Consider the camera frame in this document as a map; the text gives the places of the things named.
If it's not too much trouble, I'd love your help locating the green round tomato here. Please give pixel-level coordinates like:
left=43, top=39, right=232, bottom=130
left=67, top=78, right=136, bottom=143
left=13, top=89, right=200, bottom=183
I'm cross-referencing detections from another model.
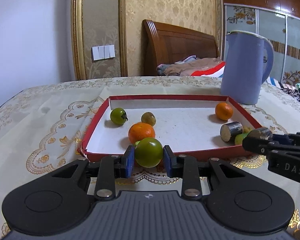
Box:
left=134, top=138, right=163, bottom=168

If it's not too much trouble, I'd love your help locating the orange mandarin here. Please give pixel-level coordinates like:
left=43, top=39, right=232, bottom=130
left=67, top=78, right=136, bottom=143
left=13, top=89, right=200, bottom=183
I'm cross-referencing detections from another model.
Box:
left=215, top=102, right=234, bottom=121
left=128, top=122, right=155, bottom=144

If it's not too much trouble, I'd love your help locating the green tomato with stem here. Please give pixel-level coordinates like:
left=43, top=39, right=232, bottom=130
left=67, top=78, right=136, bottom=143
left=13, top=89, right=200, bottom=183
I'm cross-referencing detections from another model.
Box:
left=110, top=108, right=128, bottom=126

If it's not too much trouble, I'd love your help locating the dark sugarcane piece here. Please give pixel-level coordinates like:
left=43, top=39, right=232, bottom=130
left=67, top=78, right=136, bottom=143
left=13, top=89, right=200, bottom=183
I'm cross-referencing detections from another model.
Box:
left=220, top=121, right=243, bottom=142

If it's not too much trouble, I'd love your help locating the green cucumber chunk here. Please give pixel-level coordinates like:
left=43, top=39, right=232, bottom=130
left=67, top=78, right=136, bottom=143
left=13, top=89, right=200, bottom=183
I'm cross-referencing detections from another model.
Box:
left=235, top=133, right=248, bottom=145

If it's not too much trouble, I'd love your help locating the yellow longan fruit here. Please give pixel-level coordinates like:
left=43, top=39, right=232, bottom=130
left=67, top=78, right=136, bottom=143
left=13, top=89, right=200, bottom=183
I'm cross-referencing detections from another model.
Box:
left=243, top=126, right=254, bottom=133

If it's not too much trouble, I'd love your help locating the red cardboard tray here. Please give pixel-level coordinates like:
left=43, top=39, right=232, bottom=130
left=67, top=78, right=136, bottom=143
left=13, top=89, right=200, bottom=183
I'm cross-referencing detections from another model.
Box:
left=78, top=94, right=261, bottom=161

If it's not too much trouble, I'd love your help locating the lavender electric kettle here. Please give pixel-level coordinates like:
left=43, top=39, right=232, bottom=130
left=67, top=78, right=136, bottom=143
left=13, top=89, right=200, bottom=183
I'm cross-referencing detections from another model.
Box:
left=221, top=30, right=274, bottom=105

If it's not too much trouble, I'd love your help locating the striped bedding pile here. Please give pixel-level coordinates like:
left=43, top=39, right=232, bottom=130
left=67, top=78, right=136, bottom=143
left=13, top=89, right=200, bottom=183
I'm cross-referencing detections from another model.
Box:
left=157, top=55, right=225, bottom=77

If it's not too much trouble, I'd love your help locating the floral sliding wardrobe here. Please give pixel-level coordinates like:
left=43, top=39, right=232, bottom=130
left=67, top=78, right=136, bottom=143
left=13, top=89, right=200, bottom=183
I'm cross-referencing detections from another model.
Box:
left=223, top=0, right=300, bottom=85

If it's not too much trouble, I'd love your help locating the white wall switch panel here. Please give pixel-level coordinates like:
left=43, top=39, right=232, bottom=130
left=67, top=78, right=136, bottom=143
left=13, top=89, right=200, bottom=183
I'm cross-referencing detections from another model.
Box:
left=91, top=44, right=115, bottom=61

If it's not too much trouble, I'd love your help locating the gold ornate wall frame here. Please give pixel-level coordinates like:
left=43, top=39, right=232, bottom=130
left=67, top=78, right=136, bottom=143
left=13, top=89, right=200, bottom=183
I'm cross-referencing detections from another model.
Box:
left=70, top=0, right=129, bottom=81

